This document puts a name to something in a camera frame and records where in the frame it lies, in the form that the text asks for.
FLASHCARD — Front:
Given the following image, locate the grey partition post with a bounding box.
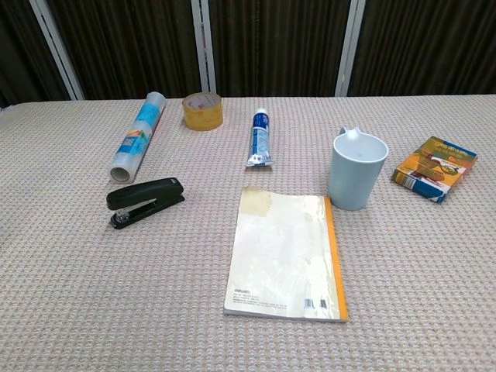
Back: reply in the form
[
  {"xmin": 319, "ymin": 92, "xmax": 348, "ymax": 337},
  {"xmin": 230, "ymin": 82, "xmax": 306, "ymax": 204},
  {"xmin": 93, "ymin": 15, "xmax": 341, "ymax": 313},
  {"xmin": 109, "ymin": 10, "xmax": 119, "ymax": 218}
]
[
  {"xmin": 191, "ymin": 0, "xmax": 217, "ymax": 95},
  {"xmin": 29, "ymin": 0, "xmax": 85, "ymax": 102},
  {"xmin": 334, "ymin": 0, "xmax": 367, "ymax": 98}
]

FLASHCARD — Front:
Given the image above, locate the light blue plastic cup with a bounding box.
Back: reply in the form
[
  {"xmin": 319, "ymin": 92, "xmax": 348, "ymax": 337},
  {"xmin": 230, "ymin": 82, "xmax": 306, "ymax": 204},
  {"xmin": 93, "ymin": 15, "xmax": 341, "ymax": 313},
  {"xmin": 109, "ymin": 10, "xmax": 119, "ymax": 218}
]
[{"xmin": 327, "ymin": 126, "xmax": 389, "ymax": 212}]

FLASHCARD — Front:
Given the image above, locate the clear plastic wrap roll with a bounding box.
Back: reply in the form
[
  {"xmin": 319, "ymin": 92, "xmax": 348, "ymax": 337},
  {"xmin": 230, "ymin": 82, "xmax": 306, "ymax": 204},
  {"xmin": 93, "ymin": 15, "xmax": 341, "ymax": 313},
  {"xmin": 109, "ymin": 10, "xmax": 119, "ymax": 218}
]
[{"xmin": 109, "ymin": 91, "xmax": 167, "ymax": 185}]

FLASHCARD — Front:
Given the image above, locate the yellow spine notebook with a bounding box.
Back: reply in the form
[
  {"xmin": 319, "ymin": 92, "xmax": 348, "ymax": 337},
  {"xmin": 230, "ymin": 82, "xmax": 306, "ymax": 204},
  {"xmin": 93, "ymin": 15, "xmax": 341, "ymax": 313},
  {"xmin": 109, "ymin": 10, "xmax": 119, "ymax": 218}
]
[{"xmin": 222, "ymin": 185, "xmax": 350, "ymax": 323}]

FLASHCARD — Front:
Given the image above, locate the orange and blue box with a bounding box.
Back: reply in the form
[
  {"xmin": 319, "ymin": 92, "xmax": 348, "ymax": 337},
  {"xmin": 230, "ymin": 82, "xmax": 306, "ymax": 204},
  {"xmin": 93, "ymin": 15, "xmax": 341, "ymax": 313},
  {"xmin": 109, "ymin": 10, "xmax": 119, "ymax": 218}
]
[{"xmin": 391, "ymin": 136, "xmax": 478, "ymax": 204}]

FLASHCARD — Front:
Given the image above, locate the woven beige tablecloth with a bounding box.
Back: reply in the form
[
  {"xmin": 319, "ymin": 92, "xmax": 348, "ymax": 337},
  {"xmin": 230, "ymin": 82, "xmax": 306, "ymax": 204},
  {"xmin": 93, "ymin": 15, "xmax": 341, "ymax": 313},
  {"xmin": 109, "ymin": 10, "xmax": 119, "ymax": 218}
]
[{"xmin": 0, "ymin": 94, "xmax": 496, "ymax": 372}]

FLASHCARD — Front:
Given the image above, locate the yellowish packing tape roll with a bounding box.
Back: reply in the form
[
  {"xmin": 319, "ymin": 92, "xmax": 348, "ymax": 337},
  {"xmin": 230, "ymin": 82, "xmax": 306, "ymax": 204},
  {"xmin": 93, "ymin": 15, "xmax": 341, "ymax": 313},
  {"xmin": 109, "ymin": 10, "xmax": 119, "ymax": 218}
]
[{"xmin": 182, "ymin": 92, "xmax": 224, "ymax": 132}]

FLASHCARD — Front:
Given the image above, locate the blue and white tube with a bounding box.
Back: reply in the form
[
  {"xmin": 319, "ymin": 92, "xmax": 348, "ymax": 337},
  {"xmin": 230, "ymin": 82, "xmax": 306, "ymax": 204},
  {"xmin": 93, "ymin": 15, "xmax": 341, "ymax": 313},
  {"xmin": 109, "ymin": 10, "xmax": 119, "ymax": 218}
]
[{"xmin": 244, "ymin": 108, "xmax": 274, "ymax": 169}]

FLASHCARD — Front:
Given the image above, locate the black stapler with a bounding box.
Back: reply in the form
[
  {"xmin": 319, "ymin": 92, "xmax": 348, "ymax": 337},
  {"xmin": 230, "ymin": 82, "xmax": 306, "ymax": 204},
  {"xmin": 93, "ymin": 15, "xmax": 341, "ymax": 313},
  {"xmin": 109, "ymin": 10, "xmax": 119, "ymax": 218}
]
[{"xmin": 106, "ymin": 177, "xmax": 186, "ymax": 230}]

